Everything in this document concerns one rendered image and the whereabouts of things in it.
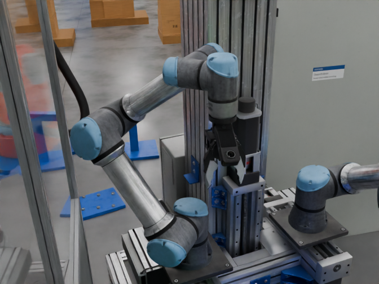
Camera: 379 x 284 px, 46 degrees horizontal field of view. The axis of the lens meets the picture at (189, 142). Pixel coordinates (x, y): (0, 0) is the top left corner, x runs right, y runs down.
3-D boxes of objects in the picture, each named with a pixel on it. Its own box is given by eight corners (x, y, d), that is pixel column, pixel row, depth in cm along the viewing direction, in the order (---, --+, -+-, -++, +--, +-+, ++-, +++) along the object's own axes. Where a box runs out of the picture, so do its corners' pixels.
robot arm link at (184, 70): (180, 76, 124) (216, 81, 119) (161, 90, 115) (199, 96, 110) (179, 48, 120) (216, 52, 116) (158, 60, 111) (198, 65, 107)
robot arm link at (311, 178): (288, 196, 175) (291, 166, 169) (317, 189, 179) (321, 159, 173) (305, 213, 165) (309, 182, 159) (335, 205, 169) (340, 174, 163)
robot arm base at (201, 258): (165, 248, 165) (163, 226, 160) (202, 237, 170) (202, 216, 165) (179, 275, 152) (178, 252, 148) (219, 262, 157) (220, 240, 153)
